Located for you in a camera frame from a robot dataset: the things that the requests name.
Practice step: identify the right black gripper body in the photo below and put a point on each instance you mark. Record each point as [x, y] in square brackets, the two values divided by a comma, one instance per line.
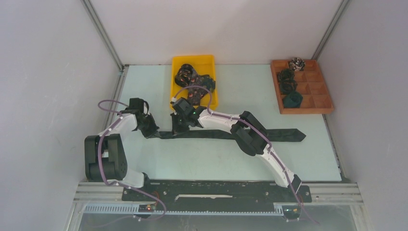
[185, 119]

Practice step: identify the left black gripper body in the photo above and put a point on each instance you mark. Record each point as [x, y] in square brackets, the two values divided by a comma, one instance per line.
[146, 118]

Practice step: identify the dark green leaf tie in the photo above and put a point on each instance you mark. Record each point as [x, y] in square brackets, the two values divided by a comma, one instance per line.
[274, 135]

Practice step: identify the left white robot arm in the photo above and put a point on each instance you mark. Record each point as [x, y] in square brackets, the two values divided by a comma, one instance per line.
[105, 158]

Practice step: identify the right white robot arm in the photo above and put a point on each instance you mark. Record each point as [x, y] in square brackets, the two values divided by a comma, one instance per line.
[249, 134]

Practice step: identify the floral paisley tie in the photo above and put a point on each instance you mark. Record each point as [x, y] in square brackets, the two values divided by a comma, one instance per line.
[187, 76]

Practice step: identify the dark green floral tie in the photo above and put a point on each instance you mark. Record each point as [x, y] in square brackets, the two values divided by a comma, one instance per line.
[208, 82]

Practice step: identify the yellow plastic bin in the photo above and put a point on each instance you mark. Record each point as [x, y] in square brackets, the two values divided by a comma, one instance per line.
[203, 64]

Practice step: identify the dark rolled tie middle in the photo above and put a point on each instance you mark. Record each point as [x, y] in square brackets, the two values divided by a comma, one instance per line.
[288, 86]

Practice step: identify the dark rolled tie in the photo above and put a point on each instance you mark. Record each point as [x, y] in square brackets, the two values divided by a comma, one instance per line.
[288, 86]
[285, 75]

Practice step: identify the dark rolled tie upper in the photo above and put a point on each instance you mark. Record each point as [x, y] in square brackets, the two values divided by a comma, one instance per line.
[285, 75]

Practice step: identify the teal rolled tie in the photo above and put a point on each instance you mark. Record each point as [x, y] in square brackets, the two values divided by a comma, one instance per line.
[292, 100]

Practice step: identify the white patterned rolled tie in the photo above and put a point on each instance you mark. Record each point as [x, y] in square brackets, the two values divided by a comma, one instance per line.
[297, 64]

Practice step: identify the brown wooden compartment tray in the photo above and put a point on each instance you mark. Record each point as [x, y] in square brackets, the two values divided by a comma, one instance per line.
[310, 84]

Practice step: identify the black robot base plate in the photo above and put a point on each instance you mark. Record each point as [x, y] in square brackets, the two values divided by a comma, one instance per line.
[216, 196]

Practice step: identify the aluminium frame rail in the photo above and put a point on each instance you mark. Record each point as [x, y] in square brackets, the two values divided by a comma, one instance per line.
[95, 197]

